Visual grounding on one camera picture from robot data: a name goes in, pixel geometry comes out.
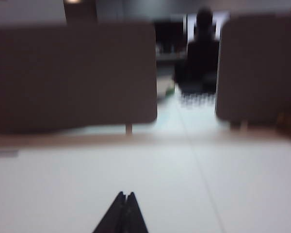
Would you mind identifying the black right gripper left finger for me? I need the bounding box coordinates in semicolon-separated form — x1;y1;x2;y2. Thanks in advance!
92;191;127;233

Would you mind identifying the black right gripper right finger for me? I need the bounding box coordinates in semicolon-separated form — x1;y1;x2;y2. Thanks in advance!
122;192;150;233

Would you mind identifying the wide brown desk divider panel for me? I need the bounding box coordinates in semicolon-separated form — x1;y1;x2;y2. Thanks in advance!
0;21;158;134

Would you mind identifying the dark seated person silhouette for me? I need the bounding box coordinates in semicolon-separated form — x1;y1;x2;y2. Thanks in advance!
173;8;220;96

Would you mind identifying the narrow brown desk divider panel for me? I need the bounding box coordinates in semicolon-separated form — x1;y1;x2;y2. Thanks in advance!
215;12;291;130

